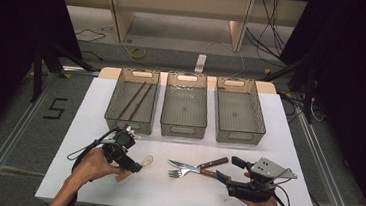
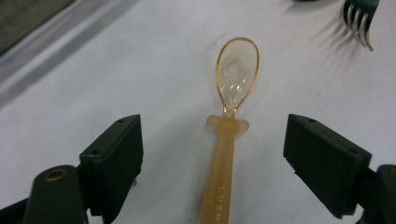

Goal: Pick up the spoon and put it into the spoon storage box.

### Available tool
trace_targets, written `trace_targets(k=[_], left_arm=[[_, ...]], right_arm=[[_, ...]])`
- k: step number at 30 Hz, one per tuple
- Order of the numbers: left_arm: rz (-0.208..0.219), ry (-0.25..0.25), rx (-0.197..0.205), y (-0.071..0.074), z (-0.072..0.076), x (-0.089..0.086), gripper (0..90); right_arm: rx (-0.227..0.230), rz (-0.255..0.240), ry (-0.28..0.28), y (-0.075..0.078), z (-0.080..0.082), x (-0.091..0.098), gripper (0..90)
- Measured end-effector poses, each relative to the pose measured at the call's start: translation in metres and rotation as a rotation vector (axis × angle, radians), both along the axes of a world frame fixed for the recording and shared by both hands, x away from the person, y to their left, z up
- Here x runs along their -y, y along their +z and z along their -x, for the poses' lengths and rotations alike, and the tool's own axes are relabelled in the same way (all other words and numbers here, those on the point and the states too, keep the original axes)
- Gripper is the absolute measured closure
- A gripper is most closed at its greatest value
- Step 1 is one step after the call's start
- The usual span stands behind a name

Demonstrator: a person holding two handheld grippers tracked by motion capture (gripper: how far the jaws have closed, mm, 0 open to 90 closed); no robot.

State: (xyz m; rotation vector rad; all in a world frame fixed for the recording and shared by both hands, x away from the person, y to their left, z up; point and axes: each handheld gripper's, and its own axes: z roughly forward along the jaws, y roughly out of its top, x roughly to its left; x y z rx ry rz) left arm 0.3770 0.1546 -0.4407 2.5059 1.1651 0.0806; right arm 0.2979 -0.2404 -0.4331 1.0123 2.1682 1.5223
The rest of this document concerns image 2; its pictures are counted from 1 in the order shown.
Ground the wooden handled fork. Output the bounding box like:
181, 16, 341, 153
341, 0, 381, 52

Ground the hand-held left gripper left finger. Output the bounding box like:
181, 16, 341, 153
78, 114, 144, 224

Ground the translucent amber spoon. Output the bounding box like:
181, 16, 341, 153
199, 36, 260, 224

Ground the metal floor rail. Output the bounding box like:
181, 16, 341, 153
0, 0, 132, 83

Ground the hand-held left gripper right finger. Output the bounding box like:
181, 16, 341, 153
283, 113, 373, 218

